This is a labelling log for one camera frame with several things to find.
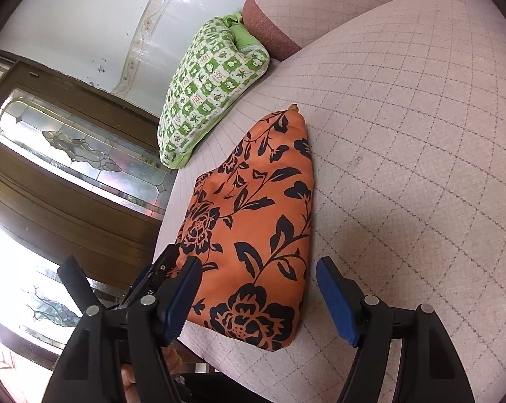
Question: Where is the pink quilted mattress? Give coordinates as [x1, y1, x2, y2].
[152, 0, 506, 403]

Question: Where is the green checkered pillow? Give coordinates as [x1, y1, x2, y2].
[157, 12, 271, 170]

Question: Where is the person's dark clothing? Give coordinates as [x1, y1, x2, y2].
[175, 370, 346, 403]

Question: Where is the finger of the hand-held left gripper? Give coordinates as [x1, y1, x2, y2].
[57, 254, 100, 315]
[146, 245, 181, 282]

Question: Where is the orange floral shirt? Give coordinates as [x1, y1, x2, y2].
[175, 105, 316, 351]

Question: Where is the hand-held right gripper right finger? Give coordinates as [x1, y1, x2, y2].
[316, 256, 476, 403]

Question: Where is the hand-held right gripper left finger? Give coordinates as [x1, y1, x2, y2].
[41, 256, 203, 403]

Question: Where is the glass side window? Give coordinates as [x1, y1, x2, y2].
[0, 214, 98, 370]

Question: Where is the person's left hand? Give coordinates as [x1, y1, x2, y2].
[121, 344, 183, 401]

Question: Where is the pink bolster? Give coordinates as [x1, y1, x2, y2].
[242, 0, 476, 63]

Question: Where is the wooden door with leaded glass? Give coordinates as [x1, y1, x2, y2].
[0, 48, 178, 286]

